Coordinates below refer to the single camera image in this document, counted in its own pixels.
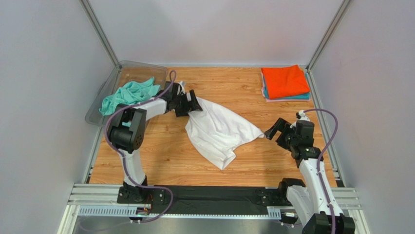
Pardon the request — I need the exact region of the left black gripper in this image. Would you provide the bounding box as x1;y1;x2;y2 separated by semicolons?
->
173;89;203;117

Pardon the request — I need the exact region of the white t shirt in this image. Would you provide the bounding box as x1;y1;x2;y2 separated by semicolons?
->
185;97;264;170

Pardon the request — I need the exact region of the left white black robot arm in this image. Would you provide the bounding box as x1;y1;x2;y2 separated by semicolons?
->
106;81;203;204

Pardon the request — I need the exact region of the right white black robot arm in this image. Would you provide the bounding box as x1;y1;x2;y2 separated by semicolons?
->
264;117;356;234

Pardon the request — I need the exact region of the folded teal t shirt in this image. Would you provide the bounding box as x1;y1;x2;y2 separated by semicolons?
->
263;72;311;100

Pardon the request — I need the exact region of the folded orange t shirt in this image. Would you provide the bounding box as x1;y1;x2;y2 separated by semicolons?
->
261;65;310;100

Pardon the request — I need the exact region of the mint green t shirt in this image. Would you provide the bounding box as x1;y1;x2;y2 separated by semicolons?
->
98;77;160;116

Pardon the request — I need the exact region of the clear plastic bin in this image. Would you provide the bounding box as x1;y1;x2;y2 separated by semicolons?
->
85;60;168;127

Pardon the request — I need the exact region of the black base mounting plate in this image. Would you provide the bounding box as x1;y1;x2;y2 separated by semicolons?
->
116;184;291;215

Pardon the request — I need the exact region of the right aluminium corner post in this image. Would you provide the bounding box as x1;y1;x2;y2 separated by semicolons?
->
306;0;353;71

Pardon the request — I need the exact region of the aluminium corner post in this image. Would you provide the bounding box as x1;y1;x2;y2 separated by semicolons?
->
306;0;353;71
79;0;119;66

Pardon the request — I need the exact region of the aluminium frame rail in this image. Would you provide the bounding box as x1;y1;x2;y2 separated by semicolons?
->
58;183;370;234

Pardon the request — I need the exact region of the left aluminium corner post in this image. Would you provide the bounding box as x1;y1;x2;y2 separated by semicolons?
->
79;0;119;66

